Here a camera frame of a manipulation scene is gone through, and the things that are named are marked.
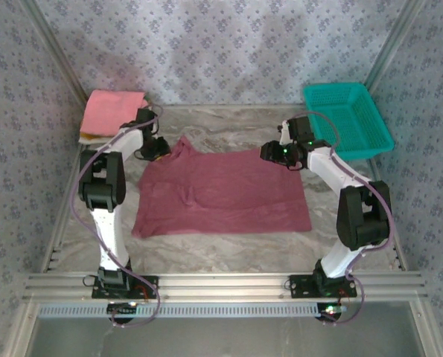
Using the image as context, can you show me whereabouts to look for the maroon t-shirt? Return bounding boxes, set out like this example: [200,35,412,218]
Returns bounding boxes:
[131,135,313,239]

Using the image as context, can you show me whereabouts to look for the pink folded t-shirt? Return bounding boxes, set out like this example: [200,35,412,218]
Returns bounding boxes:
[80,89,147,136]

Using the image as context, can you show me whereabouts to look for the white and yellow folded t-shirt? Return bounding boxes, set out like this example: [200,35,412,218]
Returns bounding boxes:
[78,129,110,146]

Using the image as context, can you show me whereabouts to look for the teal plastic basket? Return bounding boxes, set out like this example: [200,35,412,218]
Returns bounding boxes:
[303,81,395,161]

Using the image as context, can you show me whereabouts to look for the black electronics module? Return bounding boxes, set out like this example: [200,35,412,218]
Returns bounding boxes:
[106,301,138,323]
[316,303,347,324]

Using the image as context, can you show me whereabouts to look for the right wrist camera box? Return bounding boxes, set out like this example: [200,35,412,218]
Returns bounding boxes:
[278,119,293,145]

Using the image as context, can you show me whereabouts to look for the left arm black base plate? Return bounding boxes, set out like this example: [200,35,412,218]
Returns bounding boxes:
[92,275,159,299]

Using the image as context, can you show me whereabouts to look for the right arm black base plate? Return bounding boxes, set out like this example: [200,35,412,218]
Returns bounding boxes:
[288,274,357,298]

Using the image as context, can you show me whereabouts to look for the aluminium frame post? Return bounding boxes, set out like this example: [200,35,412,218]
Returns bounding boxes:
[364,0,429,94]
[19,0,90,103]

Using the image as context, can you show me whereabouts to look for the aluminium mounting rail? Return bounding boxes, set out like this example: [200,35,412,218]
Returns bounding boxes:
[23,272,429,300]

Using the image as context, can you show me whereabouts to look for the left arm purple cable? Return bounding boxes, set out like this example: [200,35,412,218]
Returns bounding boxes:
[70,103,165,329]

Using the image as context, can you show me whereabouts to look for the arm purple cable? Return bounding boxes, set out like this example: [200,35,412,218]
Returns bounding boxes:
[70,103,165,329]
[299,110,396,327]

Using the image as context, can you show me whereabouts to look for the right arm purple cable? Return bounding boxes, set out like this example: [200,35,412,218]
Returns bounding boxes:
[299,110,396,327]

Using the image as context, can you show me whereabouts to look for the grey slotted cable duct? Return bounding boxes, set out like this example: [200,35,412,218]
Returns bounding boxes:
[37,301,321,319]

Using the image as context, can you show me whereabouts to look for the aluminium frame leg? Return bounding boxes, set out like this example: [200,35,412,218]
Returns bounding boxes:
[409,299,443,357]
[4,299,39,357]

